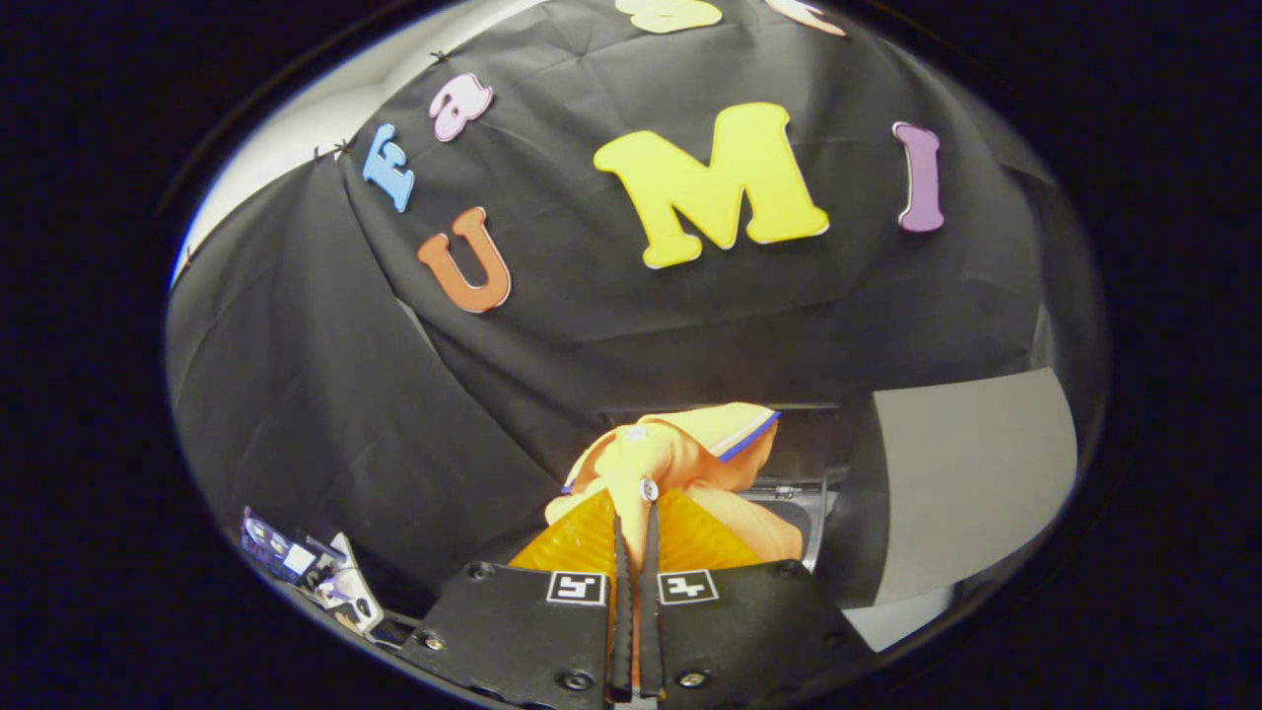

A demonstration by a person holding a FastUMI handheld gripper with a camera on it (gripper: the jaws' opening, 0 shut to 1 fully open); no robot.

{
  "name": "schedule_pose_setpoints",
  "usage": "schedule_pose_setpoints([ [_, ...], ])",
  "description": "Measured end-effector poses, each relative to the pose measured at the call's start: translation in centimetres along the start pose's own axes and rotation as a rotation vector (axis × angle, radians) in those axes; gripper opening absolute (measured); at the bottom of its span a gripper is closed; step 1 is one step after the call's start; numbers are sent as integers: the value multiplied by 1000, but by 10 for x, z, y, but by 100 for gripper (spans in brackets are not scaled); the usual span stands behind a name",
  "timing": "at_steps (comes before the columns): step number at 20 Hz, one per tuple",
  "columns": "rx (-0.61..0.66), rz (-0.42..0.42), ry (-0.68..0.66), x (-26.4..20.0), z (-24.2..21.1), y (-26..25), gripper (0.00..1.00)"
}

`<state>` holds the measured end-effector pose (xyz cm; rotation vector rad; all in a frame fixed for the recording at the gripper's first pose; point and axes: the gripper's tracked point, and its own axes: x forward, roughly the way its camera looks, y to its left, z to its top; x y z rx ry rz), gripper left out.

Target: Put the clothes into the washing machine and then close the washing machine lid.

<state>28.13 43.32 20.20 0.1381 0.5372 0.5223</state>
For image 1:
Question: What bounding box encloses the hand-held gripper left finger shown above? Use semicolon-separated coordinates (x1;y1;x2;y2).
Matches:
422;488;635;707

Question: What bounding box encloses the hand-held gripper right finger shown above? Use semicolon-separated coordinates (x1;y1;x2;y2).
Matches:
638;491;876;705

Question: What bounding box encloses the orange garment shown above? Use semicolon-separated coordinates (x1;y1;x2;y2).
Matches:
544;401;805;569

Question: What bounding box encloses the white and purple device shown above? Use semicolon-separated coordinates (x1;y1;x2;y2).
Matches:
240;507;387;639

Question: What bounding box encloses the beige cabinet with dark top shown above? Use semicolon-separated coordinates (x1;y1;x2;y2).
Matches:
846;368;1079;654

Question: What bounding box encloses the black backdrop cloth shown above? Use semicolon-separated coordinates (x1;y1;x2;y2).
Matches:
166;0;1095;617

